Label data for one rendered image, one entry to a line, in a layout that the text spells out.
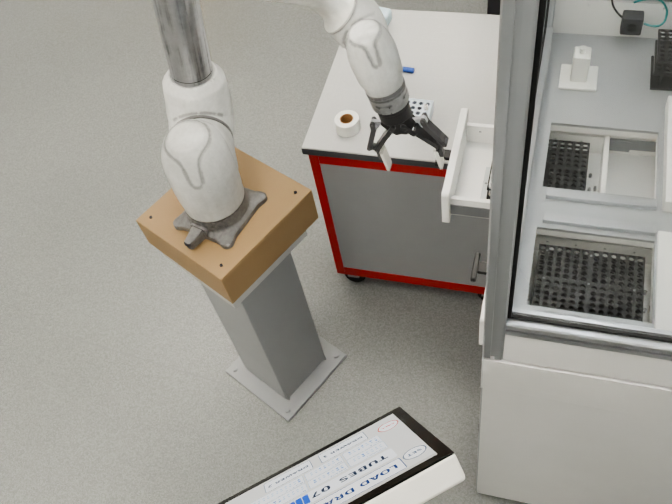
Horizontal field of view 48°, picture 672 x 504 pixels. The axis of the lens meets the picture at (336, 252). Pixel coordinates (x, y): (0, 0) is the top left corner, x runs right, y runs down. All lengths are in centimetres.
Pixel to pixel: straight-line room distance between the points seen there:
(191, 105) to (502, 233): 91
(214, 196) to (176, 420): 109
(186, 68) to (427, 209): 86
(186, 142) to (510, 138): 89
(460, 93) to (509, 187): 118
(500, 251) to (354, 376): 143
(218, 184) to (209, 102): 21
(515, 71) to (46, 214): 268
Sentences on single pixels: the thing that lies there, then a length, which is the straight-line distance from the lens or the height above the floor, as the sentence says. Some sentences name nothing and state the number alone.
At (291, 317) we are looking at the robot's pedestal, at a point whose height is 40.
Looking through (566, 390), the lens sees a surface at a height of 86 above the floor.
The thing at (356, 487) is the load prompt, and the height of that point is 115.
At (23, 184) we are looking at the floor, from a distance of 355.
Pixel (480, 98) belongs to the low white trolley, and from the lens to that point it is 222.
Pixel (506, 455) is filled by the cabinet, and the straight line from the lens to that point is 201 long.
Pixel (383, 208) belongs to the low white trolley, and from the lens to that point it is 229.
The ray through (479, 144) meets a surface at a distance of 200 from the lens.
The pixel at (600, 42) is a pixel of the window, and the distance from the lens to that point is 91.
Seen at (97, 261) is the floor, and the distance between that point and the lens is 311.
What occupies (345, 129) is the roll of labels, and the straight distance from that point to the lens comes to 212.
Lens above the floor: 231
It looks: 54 degrees down
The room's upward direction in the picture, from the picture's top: 13 degrees counter-clockwise
